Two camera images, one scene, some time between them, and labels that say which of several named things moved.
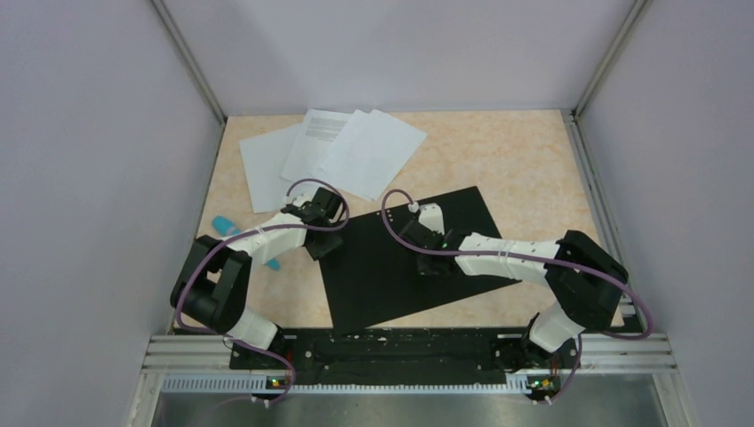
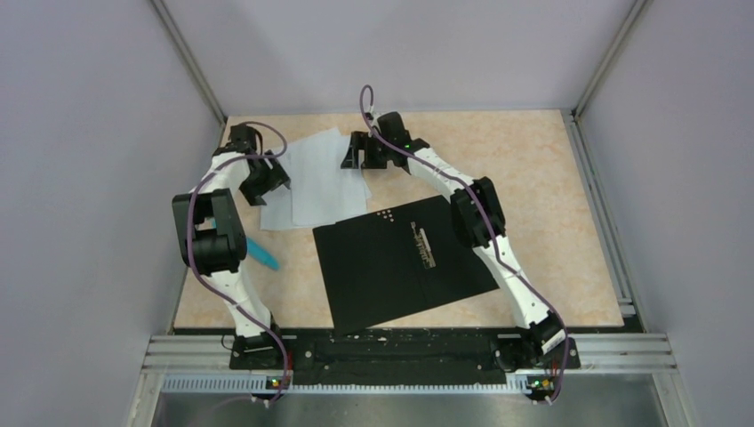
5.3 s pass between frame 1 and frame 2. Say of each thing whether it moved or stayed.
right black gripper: moved
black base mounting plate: stayed
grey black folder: stayed
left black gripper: moved
